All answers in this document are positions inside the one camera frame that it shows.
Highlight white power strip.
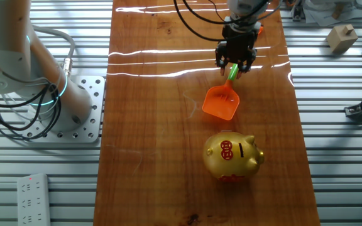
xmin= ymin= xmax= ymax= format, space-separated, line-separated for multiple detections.
xmin=16 ymin=173 xmax=52 ymax=226

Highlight grey base cable with connector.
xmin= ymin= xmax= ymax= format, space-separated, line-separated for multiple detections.
xmin=31 ymin=25 xmax=76 ymax=78

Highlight wooden board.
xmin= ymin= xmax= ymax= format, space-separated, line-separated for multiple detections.
xmin=92 ymin=0 xmax=322 ymax=226

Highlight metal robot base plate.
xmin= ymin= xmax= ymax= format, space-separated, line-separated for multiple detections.
xmin=21 ymin=75 xmax=106 ymax=144

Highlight small wooden stick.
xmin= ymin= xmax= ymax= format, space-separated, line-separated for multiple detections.
xmin=331 ymin=3 xmax=345 ymax=19

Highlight silver camera on stand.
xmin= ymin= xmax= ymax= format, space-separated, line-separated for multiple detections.
xmin=290 ymin=0 xmax=305 ymax=22

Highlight golden piggy bank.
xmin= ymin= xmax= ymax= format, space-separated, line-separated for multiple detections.
xmin=202 ymin=131 xmax=265 ymax=183

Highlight wooden block with knob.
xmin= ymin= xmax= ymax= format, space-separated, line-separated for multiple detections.
xmin=326 ymin=24 xmax=359 ymax=54

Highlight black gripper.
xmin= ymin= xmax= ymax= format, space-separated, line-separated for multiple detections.
xmin=214 ymin=24 xmax=260 ymax=80

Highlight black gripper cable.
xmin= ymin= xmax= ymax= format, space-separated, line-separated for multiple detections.
xmin=173 ymin=0 xmax=282 ymax=42

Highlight orange green toy shovel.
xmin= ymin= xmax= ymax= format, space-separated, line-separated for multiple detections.
xmin=201 ymin=62 xmax=241 ymax=121

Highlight white paper sheets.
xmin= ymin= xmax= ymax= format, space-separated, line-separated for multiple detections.
xmin=303 ymin=0 xmax=362 ymax=26

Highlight black base cable bundle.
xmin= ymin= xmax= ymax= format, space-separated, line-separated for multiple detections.
xmin=0 ymin=80 xmax=63 ymax=141

